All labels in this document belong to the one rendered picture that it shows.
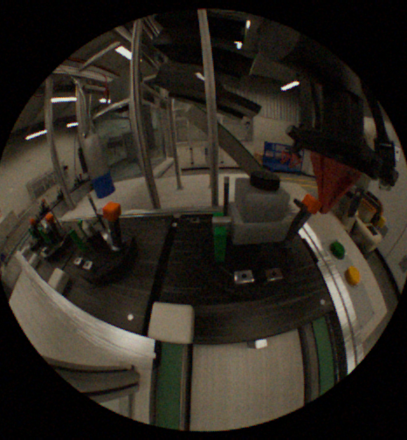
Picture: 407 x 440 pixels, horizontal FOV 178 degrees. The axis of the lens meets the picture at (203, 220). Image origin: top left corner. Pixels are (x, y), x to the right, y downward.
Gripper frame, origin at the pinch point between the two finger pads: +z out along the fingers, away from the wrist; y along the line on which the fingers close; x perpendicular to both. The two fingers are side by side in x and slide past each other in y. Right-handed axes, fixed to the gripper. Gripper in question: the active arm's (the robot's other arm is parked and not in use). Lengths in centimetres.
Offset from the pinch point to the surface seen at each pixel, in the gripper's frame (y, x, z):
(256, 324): 9.3, -10.7, 9.1
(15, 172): -214, -1052, -228
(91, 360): 23, -41, 20
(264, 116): -840, 364, -156
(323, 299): 9.1, 0.2, 9.2
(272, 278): 5.0, -9.1, 5.6
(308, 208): 0.2, -3.6, -0.1
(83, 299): 9.2, -35.9, 9.0
